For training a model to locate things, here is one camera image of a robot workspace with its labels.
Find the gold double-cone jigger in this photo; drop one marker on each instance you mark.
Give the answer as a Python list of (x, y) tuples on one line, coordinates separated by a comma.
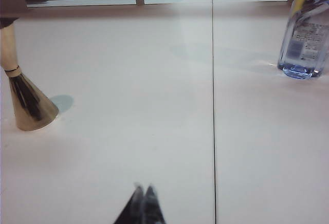
[(30, 105)]

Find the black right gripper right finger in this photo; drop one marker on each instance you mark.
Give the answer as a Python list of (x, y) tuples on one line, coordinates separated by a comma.
[(153, 208)]

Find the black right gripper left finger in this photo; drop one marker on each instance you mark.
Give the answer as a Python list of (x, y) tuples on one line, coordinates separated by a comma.
[(133, 208)]

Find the clear plastic water bottle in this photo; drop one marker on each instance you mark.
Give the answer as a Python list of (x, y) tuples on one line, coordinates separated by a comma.
[(303, 41)]

